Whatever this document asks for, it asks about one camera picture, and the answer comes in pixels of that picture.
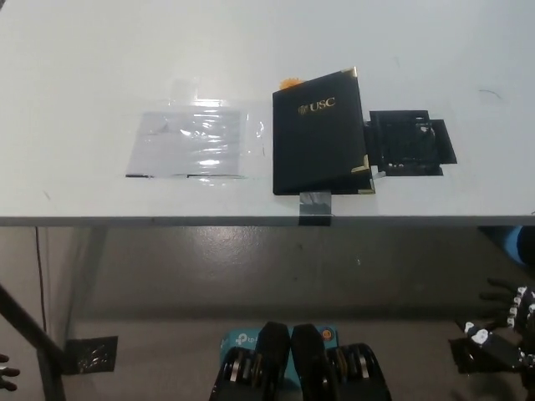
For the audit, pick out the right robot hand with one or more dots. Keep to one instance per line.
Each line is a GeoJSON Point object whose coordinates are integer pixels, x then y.
{"type": "Point", "coordinates": [499, 348]}

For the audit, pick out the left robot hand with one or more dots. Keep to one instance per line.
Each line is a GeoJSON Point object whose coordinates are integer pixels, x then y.
{"type": "Point", "coordinates": [6, 372]}

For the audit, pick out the black USC diary gold corners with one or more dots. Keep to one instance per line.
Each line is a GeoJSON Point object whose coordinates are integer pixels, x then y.
{"type": "Point", "coordinates": [313, 142]}

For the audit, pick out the black floor tape patch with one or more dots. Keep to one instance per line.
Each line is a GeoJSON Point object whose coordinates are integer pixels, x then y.
{"type": "Point", "coordinates": [92, 354]}
{"type": "Point", "coordinates": [462, 357]}

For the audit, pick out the black slanted stand bar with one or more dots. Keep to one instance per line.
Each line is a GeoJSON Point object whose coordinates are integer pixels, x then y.
{"type": "Point", "coordinates": [31, 330]}

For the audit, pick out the blue round object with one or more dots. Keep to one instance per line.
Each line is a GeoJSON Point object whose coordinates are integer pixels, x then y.
{"type": "Point", "coordinates": [518, 246]}

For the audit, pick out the white table leg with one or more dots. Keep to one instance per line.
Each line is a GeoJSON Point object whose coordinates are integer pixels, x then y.
{"type": "Point", "coordinates": [83, 275]}

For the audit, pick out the grey tape strip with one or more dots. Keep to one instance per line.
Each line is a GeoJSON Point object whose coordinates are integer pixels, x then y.
{"type": "Point", "coordinates": [316, 209]}

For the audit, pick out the teal tp-link box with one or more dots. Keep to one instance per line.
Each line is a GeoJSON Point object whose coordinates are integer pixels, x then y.
{"type": "Point", "coordinates": [242, 339]}

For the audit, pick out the clear plastic sheet over paper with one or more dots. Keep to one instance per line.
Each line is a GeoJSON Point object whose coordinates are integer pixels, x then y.
{"type": "Point", "coordinates": [188, 142]}

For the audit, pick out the orange serrated disc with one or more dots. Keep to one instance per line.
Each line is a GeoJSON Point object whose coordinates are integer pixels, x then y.
{"type": "Point", "coordinates": [289, 83]}

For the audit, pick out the black printed frame fixture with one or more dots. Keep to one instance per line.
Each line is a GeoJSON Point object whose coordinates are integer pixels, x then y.
{"type": "Point", "coordinates": [407, 142]}

